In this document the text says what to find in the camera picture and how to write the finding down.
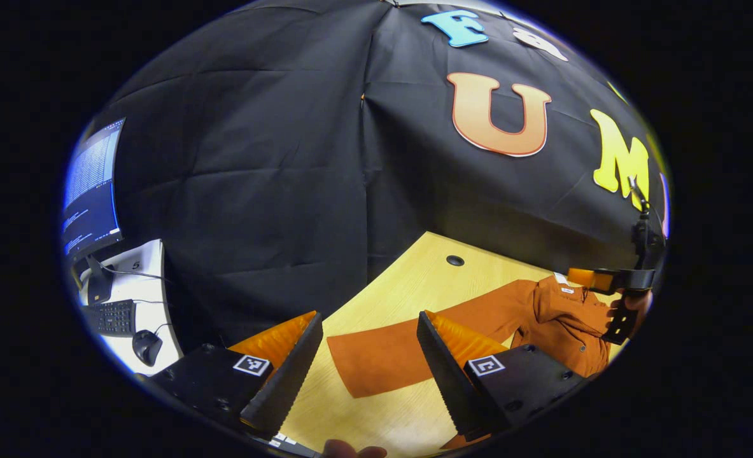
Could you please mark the black computer mouse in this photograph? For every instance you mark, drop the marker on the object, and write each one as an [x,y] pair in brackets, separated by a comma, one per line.
[147,346]

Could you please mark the black keyboard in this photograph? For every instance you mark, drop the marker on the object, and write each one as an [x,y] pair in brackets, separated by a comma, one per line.
[112,317]

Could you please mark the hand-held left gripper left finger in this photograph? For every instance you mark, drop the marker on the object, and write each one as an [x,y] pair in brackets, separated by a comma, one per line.
[287,381]

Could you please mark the computer monitor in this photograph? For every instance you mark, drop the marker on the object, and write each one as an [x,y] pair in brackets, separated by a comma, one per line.
[93,184]

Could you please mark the rust orange button shirt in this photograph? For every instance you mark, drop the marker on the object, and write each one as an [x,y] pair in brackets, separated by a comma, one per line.
[389,356]

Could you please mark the white desk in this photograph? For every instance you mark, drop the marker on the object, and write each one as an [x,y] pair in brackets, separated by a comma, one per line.
[153,299]

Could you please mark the black backdrop cloth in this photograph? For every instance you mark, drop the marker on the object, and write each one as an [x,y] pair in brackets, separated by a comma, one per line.
[255,191]

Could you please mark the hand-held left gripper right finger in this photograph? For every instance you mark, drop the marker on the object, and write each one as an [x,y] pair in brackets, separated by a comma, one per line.
[446,381]

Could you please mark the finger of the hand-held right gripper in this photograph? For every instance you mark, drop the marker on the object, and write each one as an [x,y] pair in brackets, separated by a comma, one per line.
[589,278]
[621,324]

